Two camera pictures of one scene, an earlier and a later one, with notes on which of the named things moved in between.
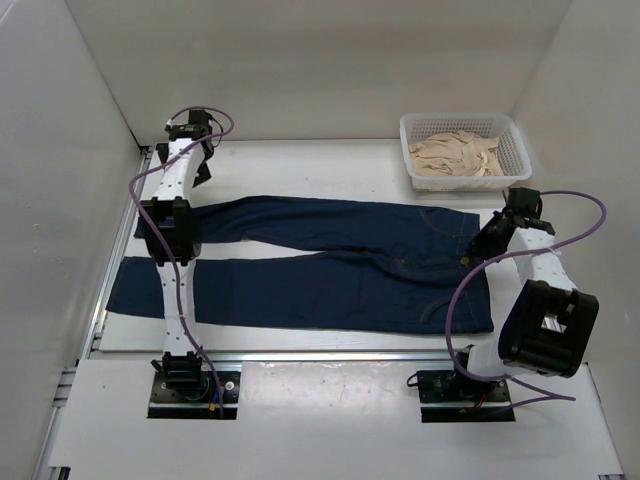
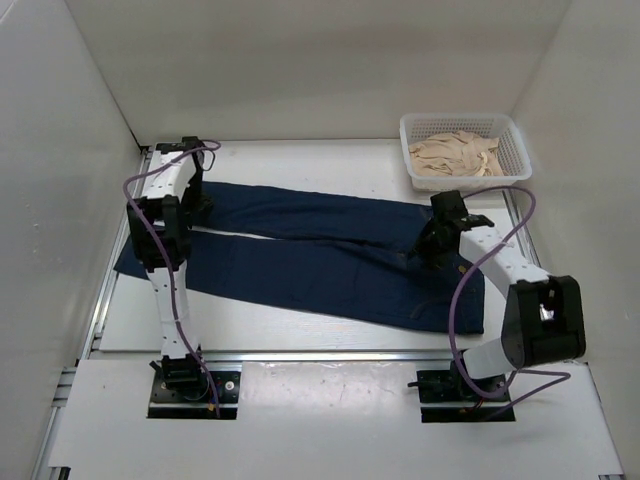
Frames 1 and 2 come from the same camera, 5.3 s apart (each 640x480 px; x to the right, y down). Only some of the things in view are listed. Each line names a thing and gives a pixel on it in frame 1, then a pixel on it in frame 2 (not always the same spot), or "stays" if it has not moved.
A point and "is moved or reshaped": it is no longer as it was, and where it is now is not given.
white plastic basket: [464, 151] stays
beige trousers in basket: [455, 154] stays
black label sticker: [162, 148] stays
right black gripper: [478, 242] -> [422, 249]
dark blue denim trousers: [418, 271] is moved or reshaped
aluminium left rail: [111, 270] stays
